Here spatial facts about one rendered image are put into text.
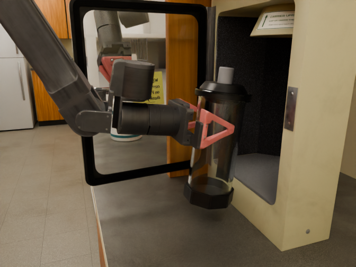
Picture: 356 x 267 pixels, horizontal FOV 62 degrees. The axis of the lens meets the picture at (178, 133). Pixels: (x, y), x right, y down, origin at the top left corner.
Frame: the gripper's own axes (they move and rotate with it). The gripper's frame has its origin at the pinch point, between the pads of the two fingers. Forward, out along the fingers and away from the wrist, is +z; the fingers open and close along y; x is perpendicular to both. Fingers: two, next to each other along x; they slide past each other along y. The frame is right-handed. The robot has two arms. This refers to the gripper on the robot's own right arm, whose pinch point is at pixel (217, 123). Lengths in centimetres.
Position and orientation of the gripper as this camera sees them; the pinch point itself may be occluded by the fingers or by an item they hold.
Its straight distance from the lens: 59.2
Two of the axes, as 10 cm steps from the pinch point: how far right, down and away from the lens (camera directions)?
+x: -1.3, 9.6, 2.3
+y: -3.4, -2.6, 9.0
